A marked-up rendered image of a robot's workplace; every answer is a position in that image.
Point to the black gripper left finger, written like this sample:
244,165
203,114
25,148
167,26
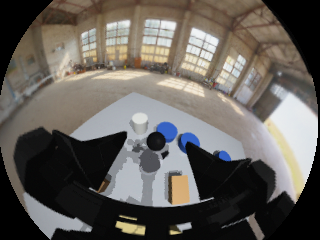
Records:
95,156

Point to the french press coffee maker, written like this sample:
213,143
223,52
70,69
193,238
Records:
150,159

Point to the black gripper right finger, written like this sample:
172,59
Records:
210,171

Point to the dark blue cylinder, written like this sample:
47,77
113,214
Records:
187,136
224,156
168,130

